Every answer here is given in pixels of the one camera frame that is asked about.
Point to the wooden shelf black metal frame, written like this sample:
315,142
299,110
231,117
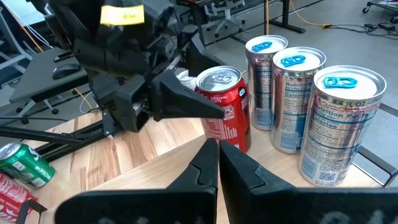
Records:
161,174

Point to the black aluminium table frame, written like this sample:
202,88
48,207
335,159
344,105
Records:
46,137

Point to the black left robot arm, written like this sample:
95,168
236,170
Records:
71,21

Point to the black floor power adapters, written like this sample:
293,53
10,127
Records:
385,26

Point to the yellow label tag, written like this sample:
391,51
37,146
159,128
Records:
122,15

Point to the grey desk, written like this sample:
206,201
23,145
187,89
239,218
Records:
37,84

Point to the slim silver can blue tab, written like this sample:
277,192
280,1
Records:
295,99
340,124
265,82

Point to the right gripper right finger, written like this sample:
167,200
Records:
280,205

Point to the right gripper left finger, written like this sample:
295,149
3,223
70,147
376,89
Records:
174,205

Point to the grey office chair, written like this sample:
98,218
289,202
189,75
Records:
224,12

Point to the black computer mouse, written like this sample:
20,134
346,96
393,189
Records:
65,71

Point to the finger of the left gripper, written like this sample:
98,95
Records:
197,57
180,99

